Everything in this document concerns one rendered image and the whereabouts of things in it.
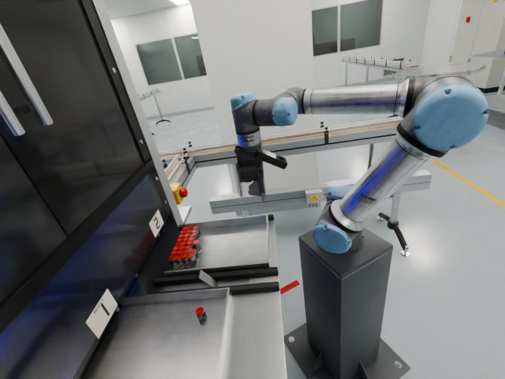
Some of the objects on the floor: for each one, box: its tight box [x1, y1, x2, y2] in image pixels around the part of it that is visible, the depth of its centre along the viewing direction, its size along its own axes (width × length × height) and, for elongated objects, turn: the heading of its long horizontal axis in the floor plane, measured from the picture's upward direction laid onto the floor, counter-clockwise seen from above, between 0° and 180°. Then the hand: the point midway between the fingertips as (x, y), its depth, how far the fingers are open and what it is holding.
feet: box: [376, 212, 410, 257], centre depth 203 cm, size 8×50×14 cm, turn 14°
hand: (264, 196), depth 90 cm, fingers closed
